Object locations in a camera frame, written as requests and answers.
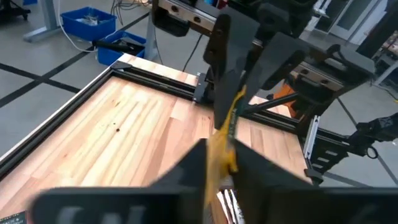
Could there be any grey desk leg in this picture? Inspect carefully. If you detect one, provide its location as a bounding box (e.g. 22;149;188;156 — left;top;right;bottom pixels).
23;0;63;44

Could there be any white floor cable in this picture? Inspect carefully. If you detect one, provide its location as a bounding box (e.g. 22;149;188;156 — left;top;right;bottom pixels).
57;0;99;54

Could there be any blue storage bin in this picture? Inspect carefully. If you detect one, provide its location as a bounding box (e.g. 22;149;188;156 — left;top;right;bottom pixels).
96;30;147;66
60;6;118;42

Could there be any black chair base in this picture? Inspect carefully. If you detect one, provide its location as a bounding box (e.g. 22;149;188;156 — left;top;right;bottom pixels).
0;0;32;24

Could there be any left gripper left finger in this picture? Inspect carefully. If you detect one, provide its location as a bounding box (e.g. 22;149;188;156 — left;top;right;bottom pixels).
30;138;208;224

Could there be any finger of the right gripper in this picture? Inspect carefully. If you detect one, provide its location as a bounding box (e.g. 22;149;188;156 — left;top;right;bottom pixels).
245;32;307;103
203;12;261;130

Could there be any grey metal post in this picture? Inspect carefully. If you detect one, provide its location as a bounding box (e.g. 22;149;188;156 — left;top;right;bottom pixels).
143;14;161;62

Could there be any black aluminium table frame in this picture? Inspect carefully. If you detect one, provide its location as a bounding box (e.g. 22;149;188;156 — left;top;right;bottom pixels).
0;60;398;187

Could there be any black tool across bin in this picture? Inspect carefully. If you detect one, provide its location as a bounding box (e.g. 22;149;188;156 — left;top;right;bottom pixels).
92;39;146;56

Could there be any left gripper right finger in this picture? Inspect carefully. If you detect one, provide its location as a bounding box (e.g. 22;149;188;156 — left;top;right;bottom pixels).
231;139;398;224

